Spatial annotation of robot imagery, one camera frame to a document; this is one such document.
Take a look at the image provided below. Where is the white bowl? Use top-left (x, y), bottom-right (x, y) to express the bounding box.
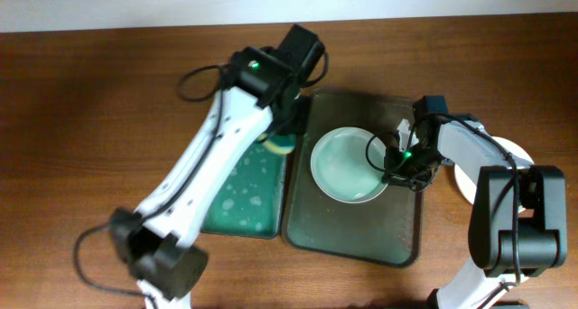
top-left (453, 136), bottom-right (534, 204)

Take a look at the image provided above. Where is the white plate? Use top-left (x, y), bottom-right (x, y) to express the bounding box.
top-left (310, 126), bottom-right (387, 204)

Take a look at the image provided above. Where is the green and yellow sponge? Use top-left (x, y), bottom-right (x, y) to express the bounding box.
top-left (262, 135), bottom-right (296, 155)

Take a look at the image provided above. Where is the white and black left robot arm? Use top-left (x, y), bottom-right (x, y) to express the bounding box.
top-left (108, 24), bottom-right (328, 308)

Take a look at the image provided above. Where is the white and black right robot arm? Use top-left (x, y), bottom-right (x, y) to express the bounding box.
top-left (380, 96), bottom-right (568, 308)

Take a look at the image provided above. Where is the large dark serving tray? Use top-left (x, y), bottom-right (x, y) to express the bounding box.
top-left (282, 88), bottom-right (424, 268)

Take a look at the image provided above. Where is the dark green water tray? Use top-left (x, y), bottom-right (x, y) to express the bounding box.
top-left (201, 144), bottom-right (286, 239)

